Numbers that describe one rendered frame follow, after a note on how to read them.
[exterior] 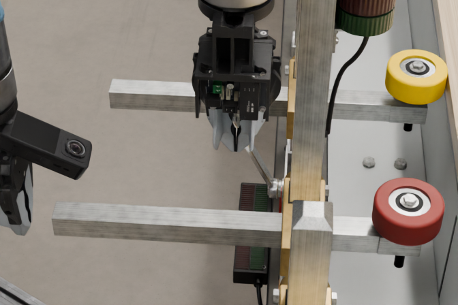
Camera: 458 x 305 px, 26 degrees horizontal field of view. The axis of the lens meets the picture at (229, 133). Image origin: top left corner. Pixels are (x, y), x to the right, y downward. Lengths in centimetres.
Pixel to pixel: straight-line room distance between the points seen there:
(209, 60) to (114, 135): 166
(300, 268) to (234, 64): 20
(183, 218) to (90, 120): 148
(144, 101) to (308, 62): 39
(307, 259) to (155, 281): 138
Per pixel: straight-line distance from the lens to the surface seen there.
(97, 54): 286
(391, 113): 136
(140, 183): 245
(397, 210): 114
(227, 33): 89
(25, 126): 112
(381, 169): 160
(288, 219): 116
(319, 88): 106
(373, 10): 99
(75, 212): 119
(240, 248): 135
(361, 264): 146
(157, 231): 118
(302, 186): 116
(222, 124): 103
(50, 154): 111
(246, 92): 93
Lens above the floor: 172
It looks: 42 degrees down
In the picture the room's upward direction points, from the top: straight up
